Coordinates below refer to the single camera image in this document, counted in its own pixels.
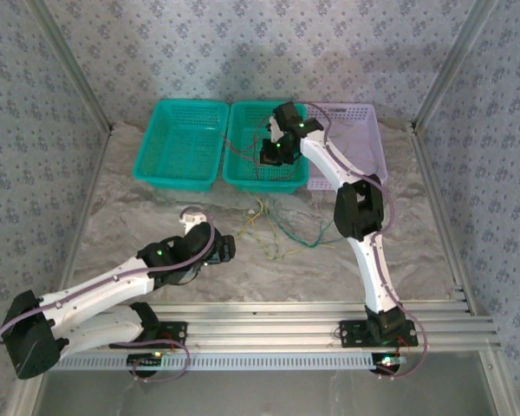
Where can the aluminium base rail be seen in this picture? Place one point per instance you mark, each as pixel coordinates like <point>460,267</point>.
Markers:
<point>264,318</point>

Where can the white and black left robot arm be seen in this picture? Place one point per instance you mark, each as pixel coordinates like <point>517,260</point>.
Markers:
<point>104,288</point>

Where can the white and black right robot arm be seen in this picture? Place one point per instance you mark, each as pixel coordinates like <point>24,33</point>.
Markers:
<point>372,273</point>

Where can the small black controller board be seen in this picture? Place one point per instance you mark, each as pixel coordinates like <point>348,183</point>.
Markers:
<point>388,362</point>
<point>145,360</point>

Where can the lilac perforated plastic basket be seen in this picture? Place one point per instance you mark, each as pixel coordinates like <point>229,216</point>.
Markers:
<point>355,147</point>

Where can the teal perforated plastic basket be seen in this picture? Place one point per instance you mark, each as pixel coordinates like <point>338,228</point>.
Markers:
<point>242,173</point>
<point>177,143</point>

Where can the aluminium frame post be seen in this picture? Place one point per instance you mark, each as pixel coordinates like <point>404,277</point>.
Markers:
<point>455,65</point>
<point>69,65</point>

